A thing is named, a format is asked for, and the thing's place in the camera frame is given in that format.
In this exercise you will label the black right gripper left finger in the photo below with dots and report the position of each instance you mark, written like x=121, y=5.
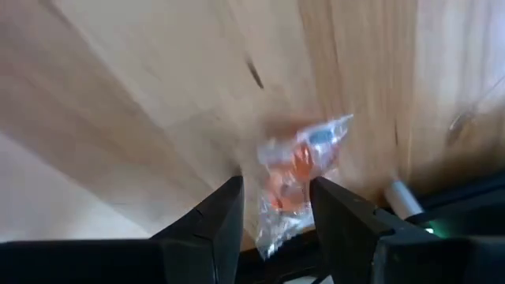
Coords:
x=225, y=221

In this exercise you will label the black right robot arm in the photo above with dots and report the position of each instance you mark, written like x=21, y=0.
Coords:
x=473, y=205

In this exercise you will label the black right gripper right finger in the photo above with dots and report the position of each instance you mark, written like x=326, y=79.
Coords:
x=347, y=229

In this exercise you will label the white base plate standoff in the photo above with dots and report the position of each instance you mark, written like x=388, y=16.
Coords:
x=402, y=199

